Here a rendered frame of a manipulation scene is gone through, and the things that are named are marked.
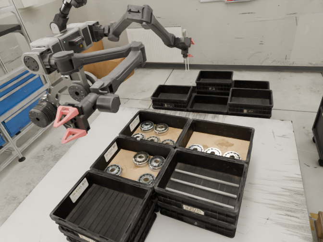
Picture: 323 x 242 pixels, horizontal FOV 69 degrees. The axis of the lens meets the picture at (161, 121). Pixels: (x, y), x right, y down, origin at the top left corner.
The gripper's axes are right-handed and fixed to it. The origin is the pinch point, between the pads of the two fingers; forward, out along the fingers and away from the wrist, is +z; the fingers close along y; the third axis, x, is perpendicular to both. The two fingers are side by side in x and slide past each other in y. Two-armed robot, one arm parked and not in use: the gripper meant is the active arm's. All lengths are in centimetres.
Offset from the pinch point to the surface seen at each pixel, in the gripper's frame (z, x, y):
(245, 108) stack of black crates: -158, -54, 91
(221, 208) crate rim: -21, -47, 51
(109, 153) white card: -45, 22, 56
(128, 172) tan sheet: -38, 8, 62
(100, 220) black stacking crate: -7, 8, 62
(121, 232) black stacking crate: -4, -4, 62
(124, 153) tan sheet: -51, 17, 62
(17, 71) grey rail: -139, 193, 56
